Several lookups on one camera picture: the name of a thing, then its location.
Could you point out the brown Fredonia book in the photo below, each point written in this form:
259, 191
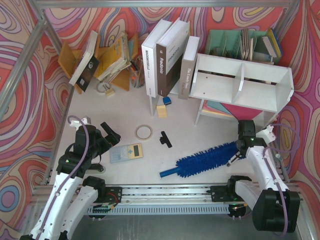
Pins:
169, 52

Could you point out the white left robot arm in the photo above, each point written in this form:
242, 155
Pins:
72, 193

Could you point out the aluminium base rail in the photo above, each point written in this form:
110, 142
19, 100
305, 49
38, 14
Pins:
162, 200

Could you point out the teal paper sheets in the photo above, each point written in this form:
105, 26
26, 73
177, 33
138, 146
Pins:
215, 107

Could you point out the taupe Lonely Ones book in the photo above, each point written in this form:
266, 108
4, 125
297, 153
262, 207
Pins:
187, 67

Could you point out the white book black cover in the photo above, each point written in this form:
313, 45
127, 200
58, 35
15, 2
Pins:
86, 63

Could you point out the small wooden block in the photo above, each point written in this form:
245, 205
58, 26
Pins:
161, 111

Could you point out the teal desk organizer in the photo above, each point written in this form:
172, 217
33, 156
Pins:
246, 44

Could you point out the yellow worn books stack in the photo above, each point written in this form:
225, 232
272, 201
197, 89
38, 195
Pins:
114, 59

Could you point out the blue yellow folders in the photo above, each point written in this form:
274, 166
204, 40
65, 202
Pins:
275, 42

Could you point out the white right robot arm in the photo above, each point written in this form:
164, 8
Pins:
274, 206

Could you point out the black detached gripper part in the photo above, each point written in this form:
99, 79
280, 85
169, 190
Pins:
165, 140

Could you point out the blue microfiber duster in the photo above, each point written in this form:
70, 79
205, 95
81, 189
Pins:
202, 161

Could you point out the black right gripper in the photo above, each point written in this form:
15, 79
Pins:
240, 150

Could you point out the white Mademoiselle book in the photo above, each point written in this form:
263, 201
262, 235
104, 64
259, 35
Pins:
148, 48

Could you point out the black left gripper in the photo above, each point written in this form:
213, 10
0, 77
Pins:
105, 137

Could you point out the white wooden bookshelf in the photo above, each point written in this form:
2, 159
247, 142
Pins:
242, 83

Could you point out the blue black small eraser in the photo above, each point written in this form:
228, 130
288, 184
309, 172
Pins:
167, 100

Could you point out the clear pencil cup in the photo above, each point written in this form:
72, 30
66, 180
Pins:
137, 75

